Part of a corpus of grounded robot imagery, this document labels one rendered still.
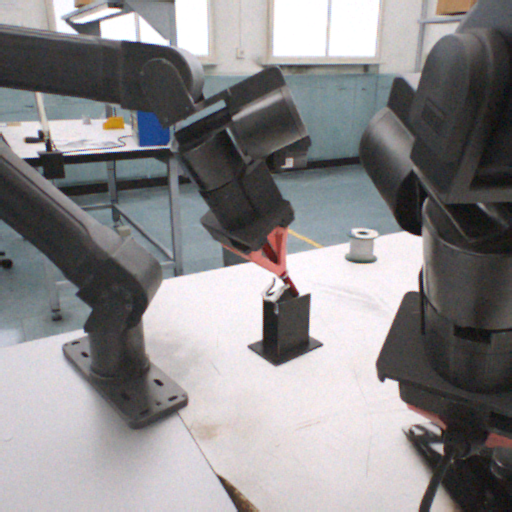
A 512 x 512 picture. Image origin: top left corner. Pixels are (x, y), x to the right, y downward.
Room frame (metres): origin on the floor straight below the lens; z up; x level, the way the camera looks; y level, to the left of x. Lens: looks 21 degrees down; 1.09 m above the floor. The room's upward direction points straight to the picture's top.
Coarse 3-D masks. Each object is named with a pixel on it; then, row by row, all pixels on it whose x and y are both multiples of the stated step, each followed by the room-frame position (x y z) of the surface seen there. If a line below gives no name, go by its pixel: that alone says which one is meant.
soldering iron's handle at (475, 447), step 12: (456, 420) 0.24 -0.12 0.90; (444, 432) 0.23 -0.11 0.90; (456, 432) 0.22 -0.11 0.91; (468, 432) 0.22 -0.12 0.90; (480, 432) 0.24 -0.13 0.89; (444, 444) 0.21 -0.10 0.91; (456, 444) 0.20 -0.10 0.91; (468, 444) 0.22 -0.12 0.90; (480, 444) 0.23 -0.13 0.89; (456, 456) 0.20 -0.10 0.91; (468, 456) 0.22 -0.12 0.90
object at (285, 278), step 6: (264, 246) 0.54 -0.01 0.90; (270, 246) 0.55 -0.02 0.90; (264, 252) 0.54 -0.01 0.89; (270, 252) 0.54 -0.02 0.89; (270, 258) 0.55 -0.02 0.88; (276, 258) 0.55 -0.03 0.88; (288, 270) 0.56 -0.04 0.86; (282, 276) 0.56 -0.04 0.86; (288, 276) 0.56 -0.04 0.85; (288, 282) 0.56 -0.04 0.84; (288, 288) 0.57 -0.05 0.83; (294, 288) 0.57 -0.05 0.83; (294, 294) 0.57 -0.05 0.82
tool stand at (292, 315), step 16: (272, 288) 0.56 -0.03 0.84; (272, 304) 0.57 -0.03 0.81; (288, 304) 0.55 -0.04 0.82; (304, 304) 0.56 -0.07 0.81; (272, 320) 0.57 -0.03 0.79; (288, 320) 0.55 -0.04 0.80; (304, 320) 0.56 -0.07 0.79; (272, 336) 0.57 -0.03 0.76; (288, 336) 0.55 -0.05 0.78; (304, 336) 0.56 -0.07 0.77; (256, 352) 0.55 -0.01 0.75; (272, 352) 0.55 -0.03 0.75; (288, 352) 0.55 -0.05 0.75; (304, 352) 0.55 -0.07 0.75
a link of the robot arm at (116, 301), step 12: (108, 288) 0.46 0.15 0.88; (120, 288) 0.46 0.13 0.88; (108, 300) 0.46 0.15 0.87; (120, 300) 0.46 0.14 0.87; (132, 300) 0.46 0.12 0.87; (96, 312) 0.46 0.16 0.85; (108, 312) 0.46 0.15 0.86; (120, 312) 0.46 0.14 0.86; (84, 324) 0.46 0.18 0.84; (96, 324) 0.46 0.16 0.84; (108, 324) 0.46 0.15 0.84; (120, 324) 0.46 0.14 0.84
